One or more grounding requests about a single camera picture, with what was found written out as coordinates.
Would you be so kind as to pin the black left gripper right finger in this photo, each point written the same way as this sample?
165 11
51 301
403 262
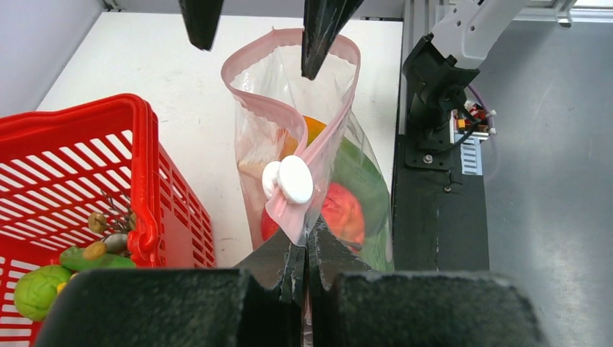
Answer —
327 257

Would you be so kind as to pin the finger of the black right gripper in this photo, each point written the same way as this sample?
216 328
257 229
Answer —
201 19
323 21

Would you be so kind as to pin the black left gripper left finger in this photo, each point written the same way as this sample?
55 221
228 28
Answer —
279 266

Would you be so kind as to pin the red apple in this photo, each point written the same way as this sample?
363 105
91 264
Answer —
343 214

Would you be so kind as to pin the green lettuce head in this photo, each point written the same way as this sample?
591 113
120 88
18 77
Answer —
354 170

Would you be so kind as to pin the clear zip top bag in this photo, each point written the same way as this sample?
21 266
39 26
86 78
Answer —
288 132

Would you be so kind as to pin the red plastic shopping basket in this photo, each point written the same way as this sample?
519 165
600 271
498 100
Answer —
58 167

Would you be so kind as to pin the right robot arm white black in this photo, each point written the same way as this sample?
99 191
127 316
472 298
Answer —
439 66

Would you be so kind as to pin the small brown grape bunch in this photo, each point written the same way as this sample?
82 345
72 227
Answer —
113 229

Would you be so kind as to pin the green bell pepper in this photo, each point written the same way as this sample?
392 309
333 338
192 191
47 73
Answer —
36 291

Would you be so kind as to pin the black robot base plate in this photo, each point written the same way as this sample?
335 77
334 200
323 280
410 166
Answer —
439 217

